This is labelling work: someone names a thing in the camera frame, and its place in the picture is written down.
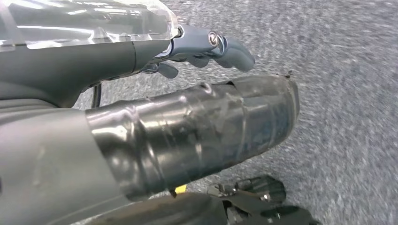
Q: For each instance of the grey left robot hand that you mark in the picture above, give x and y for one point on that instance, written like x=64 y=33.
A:
x=62 y=68

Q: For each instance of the yellow floor tape outline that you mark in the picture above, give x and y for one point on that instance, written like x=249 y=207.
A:
x=181 y=189

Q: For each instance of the dark robot body part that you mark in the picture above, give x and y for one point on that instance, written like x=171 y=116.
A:
x=264 y=214

